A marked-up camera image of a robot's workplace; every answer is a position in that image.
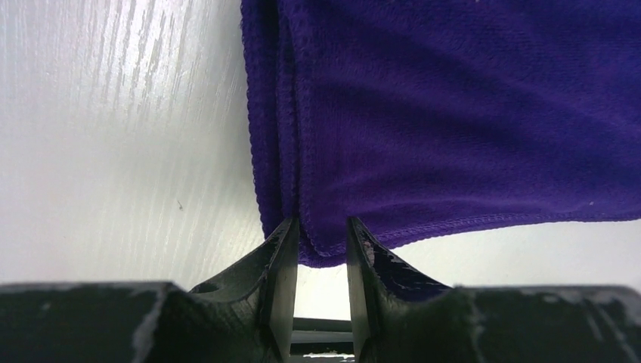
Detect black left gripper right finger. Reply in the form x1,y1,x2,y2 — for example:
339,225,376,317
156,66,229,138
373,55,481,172
346,217,640,362

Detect purple cloth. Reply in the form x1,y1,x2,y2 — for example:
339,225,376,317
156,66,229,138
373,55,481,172
240,1,640,268

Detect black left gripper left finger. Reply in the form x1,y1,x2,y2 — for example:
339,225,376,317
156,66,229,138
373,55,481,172
1,219,299,362

